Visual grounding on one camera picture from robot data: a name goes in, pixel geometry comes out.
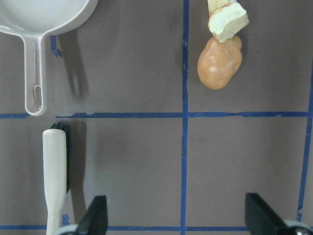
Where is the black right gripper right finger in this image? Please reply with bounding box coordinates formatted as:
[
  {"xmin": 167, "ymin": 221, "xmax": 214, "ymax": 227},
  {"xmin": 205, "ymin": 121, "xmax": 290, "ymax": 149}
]
[{"xmin": 245, "ymin": 192, "xmax": 313, "ymax": 235}]

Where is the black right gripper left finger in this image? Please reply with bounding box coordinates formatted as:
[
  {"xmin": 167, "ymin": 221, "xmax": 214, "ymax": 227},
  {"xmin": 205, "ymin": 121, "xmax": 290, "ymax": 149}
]
[{"xmin": 76, "ymin": 195, "xmax": 108, "ymax": 235}]

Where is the beige hand brush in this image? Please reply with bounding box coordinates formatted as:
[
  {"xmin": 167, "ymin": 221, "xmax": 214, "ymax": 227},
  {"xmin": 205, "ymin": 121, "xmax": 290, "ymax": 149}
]
[{"xmin": 42, "ymin": 122, "xmax": 70, "ymax": 235}]

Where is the beige plastic dustpan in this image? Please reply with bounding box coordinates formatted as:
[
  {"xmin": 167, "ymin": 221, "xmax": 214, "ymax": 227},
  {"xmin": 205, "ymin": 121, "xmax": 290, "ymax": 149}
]
[{"xmin": 0, "ymin": 0, "xmax": 98, "ymax": 116}]

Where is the orange toy potato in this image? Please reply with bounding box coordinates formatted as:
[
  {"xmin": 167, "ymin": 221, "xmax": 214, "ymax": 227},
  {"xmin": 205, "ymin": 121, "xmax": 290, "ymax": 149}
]
[{"xmin": 197, "ymin": 36, "xmax": 243, "ymax": 90}]

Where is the pale yellow toy chunk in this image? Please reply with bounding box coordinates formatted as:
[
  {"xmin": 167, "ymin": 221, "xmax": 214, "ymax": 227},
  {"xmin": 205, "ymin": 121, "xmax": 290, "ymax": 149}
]
[{"xmin": 207, "ymin": 0, "xmax": 249, "ymax": 43}]

